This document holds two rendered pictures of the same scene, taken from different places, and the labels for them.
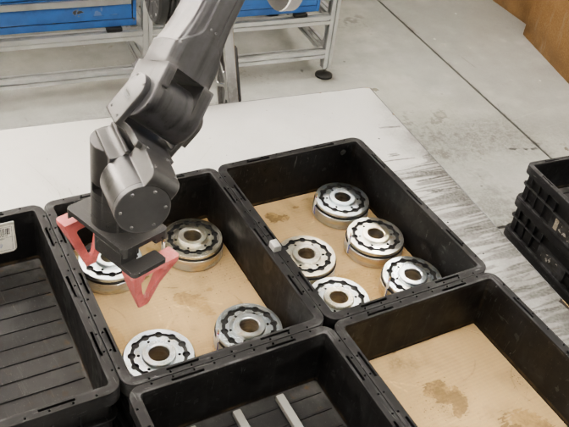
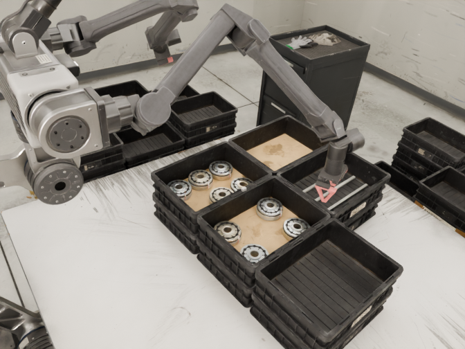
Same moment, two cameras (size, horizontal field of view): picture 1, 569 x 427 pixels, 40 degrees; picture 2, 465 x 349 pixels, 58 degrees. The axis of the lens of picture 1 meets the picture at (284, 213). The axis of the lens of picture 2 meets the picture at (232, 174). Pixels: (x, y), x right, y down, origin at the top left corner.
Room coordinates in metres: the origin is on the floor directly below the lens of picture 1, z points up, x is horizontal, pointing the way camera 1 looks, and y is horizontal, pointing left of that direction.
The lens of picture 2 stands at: (1.20, 1.19, 1.97)
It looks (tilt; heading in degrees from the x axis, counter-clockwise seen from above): 38 degrees down; 259
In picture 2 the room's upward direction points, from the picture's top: 5 degrees clockwise
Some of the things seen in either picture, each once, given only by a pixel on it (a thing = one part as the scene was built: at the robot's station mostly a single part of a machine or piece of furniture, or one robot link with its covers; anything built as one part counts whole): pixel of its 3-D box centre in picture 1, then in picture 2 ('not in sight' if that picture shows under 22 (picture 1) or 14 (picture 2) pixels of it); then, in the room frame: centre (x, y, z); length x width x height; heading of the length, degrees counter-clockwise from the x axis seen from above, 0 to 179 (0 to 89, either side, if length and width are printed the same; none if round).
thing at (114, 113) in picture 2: not in sight; (111, 113); (1.32, 0.31, 1.45); 0.09 x 0.08 x 0.12; 117
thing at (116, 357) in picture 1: (176, 264); (264, 218); (0.86, 0.15, 0.92); 0.40 x 0.30 x 0.02; 33
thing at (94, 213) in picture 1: (117, 204); (333, 165); (0.67, 0.19, 1.18); 0.10 x 0.07 x 0.07; 53
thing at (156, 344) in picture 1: (158, 354); (297, 226); (0.73, 0.15, 0.86); 0.05 x 0.05 x 0.01
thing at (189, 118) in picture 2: not in sight; (200, 135); (0.97, -1.22, 0.37); 0.40 x 0.30 x 0.45; 27
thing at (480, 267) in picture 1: (344, 220); (212, 175); (1.02, -0.10, 0.92); 0.40 x 0.30 x 0.02; 33
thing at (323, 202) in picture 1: (341, 199); (178, 188); (1.15, -0.10, 0.86); 0.10 x 0.10 x 0.01
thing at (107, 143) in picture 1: (118, 161); (338, 149); (0.67, 0.18, 1.24); 0.07 x 0.06 x 0.07; 29
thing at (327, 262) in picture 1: (306, 256); (222, 195); (0.98, -0.05, 0.86); 0.10 x 0.10 x 0.01
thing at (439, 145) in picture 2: not in sight; (430, 164); (-0.54, -0.82, 0.37); 0.40 x 0.30 x 0.45; 117
